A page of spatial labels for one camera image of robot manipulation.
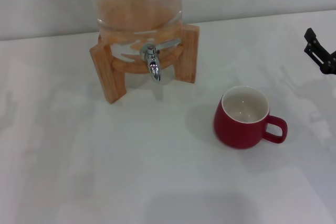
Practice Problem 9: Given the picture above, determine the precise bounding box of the red cup with white inside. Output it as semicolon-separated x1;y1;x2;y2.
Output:
213;85;288;150

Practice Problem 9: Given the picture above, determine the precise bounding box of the chrome faucet with lever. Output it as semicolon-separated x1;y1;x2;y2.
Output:
140;38;182;83

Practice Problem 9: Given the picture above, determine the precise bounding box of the wooden dispenser stand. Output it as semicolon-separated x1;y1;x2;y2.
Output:
89;24;200;104

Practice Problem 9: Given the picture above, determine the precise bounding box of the clear glass drink dispenser jar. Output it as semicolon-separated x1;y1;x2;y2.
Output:
86;0;184;74

